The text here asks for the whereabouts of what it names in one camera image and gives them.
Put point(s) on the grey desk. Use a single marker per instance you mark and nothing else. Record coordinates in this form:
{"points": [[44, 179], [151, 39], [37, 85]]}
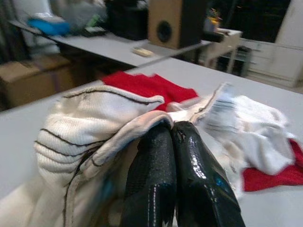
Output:
{"points": [[106, 45]]}

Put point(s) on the white cloth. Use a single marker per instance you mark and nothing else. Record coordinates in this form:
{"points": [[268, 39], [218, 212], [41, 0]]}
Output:
{"points": [[260, 142]]}

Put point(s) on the cardboard box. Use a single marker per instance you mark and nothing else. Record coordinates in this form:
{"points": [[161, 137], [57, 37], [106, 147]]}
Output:
{"points": [[28, 80]]}

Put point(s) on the white denim garment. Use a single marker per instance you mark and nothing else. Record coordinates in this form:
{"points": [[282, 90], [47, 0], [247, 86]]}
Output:
{"points": [[82, 118]]}

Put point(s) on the red cloth garment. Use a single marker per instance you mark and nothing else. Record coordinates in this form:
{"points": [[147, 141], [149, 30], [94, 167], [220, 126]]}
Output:
{"points": [[146, 87]]}

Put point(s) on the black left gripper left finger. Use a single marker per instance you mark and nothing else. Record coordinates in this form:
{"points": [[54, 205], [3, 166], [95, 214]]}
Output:
{"points": [[151, 179]]}

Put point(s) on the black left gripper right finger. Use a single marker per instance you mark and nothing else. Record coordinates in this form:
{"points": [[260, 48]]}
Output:
{"points": [[201, 189]]}

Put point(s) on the wooden speaker box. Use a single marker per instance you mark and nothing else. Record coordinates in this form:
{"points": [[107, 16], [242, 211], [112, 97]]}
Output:
{"points": [[165, 14]]}

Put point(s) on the white cabinet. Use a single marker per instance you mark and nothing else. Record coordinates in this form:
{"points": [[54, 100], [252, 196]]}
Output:
{"points": [[279, 61]]}

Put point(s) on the bright blue bag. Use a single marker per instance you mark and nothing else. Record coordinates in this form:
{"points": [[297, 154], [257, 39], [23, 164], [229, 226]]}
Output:
{"points": [[47, 27]]}

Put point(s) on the small beige box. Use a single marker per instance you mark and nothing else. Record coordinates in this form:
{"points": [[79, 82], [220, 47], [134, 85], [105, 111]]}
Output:
{"points": [[142, 51]]}

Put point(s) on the small white table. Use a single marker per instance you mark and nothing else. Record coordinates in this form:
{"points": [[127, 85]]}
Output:
{"points": [[232, 35]]}

